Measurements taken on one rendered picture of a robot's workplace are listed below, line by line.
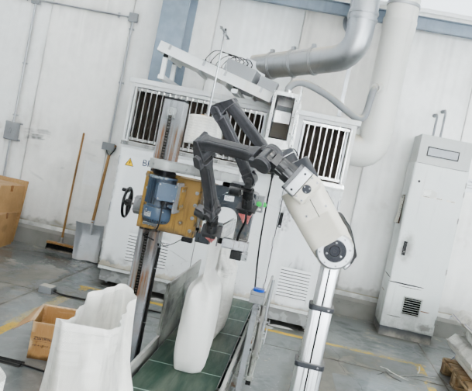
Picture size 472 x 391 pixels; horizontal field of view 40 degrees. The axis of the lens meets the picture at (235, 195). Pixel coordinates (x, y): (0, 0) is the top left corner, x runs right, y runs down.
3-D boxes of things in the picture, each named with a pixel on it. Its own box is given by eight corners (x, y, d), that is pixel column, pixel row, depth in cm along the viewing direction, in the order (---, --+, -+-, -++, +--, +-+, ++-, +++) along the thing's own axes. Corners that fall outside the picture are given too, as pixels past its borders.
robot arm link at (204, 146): (184, 139, 275) (198, 126, 280) (193, 164, 284) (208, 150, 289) (266, 160, 248) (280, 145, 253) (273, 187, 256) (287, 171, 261)
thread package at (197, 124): (211, 149, 330) (218, 116, 329) (180, 143, 331) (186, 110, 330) (215, 150, 346) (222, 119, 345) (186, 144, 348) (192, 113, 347)
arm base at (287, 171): (304, 167, 256) (284, 189, 258) (289, 153, 257) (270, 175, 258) (304, 166, 248) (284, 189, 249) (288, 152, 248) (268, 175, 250)
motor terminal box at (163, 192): (173, 207, 329) (178, 185, 329) (154, 204, 326) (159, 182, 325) (170, 205, 337) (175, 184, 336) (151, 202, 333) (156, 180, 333)
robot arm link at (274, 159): (279, 168, 249) (287, 160, 252) (260, 151, 250) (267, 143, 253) (271, 179, 257) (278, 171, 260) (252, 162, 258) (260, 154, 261)
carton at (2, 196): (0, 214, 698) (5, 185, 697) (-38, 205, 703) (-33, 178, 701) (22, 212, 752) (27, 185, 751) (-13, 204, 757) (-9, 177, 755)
